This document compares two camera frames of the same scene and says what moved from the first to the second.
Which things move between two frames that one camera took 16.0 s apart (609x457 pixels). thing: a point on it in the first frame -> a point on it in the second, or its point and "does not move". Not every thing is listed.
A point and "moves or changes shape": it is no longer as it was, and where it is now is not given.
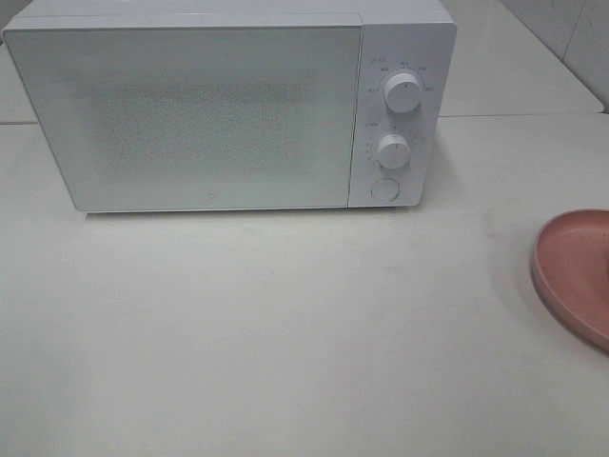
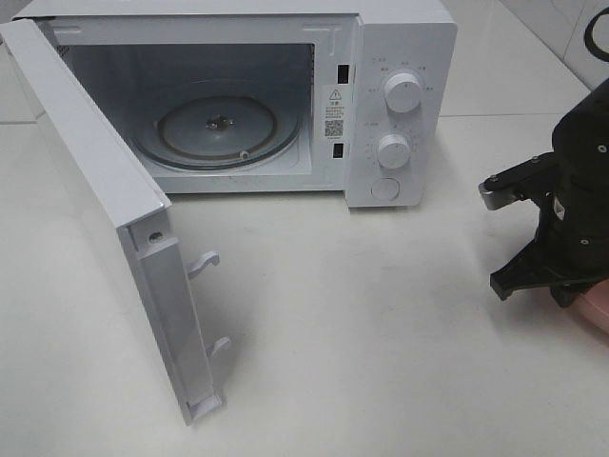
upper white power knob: x=402 y=92 does not move
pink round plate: x=570 y=261 moves or changes shape
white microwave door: x=197 y=117 -> x=139 y=210
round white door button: x=385 y=188 does not move
